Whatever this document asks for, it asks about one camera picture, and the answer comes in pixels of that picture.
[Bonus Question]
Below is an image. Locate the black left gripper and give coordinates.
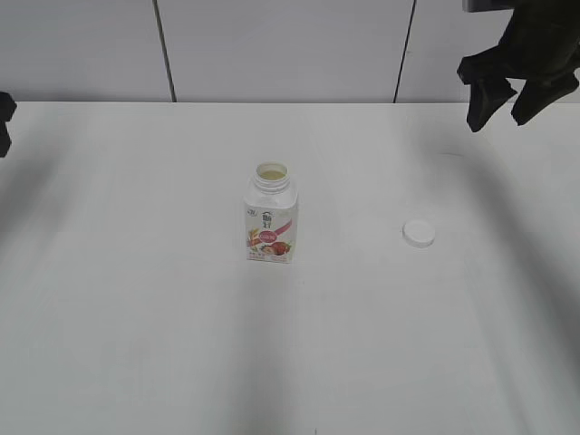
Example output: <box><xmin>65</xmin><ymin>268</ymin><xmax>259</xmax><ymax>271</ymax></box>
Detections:
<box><xmin>0</xmin><ymin>92</ymin><xmax>17</xmax><ymax>158</ymax></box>

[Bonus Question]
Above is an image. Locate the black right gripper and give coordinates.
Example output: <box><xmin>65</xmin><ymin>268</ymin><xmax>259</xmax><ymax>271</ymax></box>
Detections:
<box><xmin>458</xmin><ymin>0</ymin><xmax>579</xmax><ymax>132</ymax></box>

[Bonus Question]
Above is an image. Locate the white ribbed bottle cap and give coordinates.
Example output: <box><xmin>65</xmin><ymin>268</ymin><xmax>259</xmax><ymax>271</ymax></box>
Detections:
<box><xmin>401</xmin><ymin>219</ymin><xmax>436</xmax><ymax>248</ymax></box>

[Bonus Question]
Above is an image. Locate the white yili changqing yogurt bottle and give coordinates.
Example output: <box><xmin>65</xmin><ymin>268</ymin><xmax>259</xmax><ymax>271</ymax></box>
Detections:
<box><xmin>244</xmin><ymin>162</ymin><xmax>298</xmax><ymax>264</ymax></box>

